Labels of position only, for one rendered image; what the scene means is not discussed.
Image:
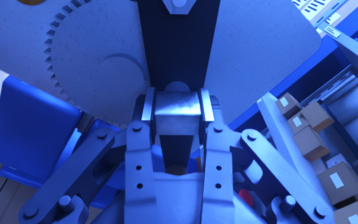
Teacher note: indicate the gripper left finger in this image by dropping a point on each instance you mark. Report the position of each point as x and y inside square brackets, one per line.
[138, 154]

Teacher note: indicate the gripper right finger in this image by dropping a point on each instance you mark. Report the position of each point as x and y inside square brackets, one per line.
[219, 154]

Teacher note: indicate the steel crank grip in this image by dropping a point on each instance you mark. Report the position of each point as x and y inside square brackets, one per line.
[177, 111]

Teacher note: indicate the dark crank arm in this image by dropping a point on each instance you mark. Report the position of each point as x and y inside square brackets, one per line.
[178, 46]

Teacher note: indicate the grey winch body plate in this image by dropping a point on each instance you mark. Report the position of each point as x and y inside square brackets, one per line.
[259, 46]

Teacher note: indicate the grey hex crank bolt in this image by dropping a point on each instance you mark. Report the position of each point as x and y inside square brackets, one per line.
[178, 6]

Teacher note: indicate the red round button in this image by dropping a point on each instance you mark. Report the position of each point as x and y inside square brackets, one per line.
[246, 198]

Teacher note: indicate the grey sloping chute board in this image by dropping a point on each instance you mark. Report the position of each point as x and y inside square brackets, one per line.
[271, 123]

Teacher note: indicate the brown cardboard box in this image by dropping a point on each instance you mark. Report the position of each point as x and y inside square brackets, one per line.
[310, 144]
[296, 123]
[356, 213]
[342, 182]
[288, 105]
[318, 116]

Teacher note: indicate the small grey box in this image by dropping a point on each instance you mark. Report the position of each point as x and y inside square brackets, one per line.
[336, 161]

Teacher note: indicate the grey toothed gear wheel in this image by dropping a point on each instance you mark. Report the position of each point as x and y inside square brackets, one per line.
[89, 46]

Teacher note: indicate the blue shelf rack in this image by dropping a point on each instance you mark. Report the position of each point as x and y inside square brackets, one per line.
[327, 52]

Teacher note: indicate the white printed label sheet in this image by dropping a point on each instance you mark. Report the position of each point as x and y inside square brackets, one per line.
[316, 6]

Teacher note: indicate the orange round knob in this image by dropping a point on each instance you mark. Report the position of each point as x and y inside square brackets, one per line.
[30, 2]

